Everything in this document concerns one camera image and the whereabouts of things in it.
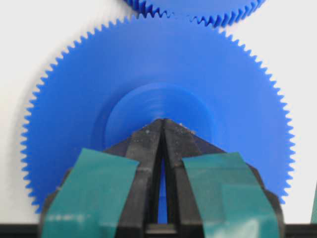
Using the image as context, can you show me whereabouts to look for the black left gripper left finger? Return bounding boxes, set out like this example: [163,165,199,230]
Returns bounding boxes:
[41,119,163,238]

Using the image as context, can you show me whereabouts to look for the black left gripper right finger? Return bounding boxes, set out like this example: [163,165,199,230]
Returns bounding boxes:
[163,119,284,238]

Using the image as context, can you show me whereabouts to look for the large blue gear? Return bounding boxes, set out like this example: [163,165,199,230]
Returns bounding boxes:
[23,16,291,232]

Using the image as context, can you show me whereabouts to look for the small blue gear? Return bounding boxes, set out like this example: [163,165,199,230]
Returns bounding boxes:
[126,0,264,28]

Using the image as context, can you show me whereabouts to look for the green cloth table cover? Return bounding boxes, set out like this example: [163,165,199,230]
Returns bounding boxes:
[311,186,317,224]

